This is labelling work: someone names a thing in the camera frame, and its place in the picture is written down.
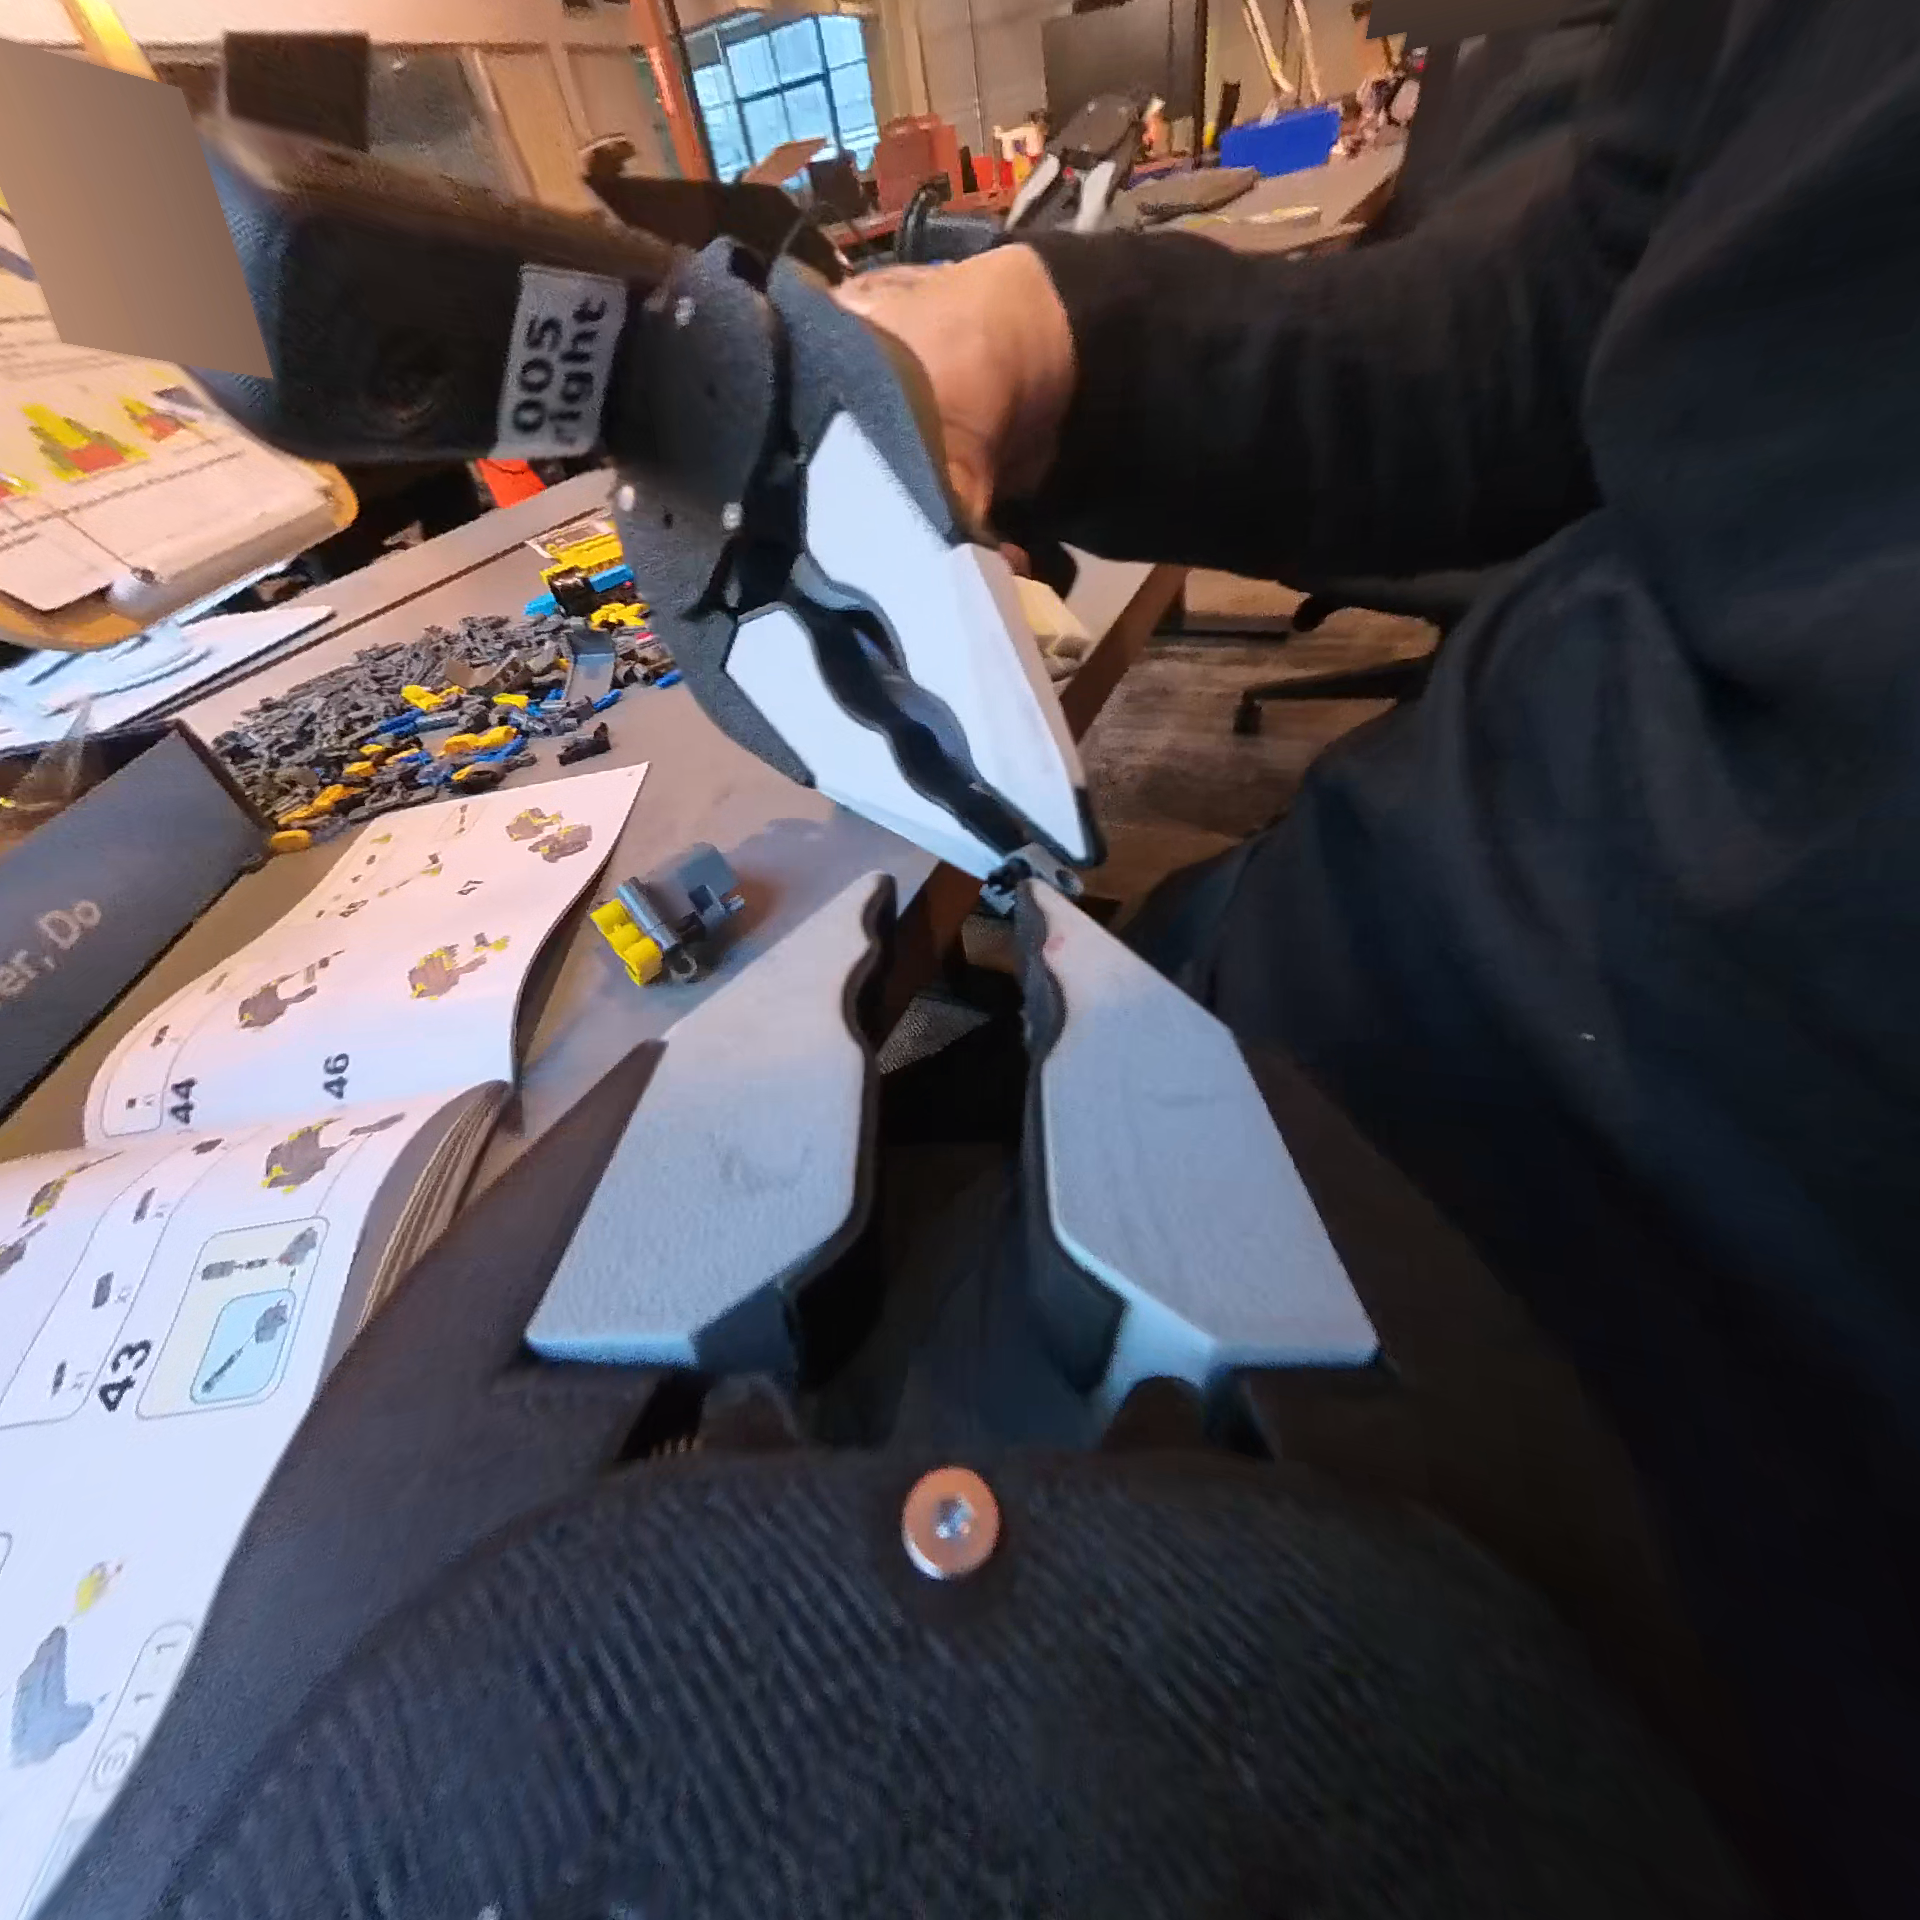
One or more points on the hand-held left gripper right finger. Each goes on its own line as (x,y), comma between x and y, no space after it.
(1184,1185)

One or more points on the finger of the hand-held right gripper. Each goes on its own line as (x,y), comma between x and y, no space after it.
(961,628)
(809,704)

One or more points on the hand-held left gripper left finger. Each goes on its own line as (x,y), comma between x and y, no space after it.
(720,1171)

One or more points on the grey connector with black pin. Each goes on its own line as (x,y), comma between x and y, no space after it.
(1036,868)

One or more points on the person's right forearm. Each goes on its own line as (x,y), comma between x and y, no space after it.
(1319,406)

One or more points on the person's right hand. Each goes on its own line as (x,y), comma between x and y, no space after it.
(991,360)

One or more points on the orange cone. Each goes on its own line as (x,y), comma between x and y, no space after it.
(513,481)

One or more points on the grey yellow brick subassembly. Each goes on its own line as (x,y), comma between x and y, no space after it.
(697,886)

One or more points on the yellow blue beam assembly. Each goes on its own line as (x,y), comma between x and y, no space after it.
(593,578)

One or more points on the black angled connector piece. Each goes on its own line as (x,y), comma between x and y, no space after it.
(585,746)

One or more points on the black office chair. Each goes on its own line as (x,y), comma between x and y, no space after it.
(1348,675)

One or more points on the pile of loose building bricks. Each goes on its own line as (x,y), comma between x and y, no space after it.
(376,704)

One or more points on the person's dark top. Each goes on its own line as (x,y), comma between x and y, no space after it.
(1651,1050)

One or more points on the white building instruction booklet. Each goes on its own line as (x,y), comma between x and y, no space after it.
(224,1348)

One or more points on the instruction sheet display stand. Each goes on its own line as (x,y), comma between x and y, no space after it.
(150,494)

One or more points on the blue storage crate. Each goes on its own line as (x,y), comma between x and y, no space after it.
(1276,143)

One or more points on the dark grey cardboard box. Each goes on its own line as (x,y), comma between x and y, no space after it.
(106,900)

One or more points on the clear plastic bag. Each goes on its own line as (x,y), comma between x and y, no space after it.
(54,751)

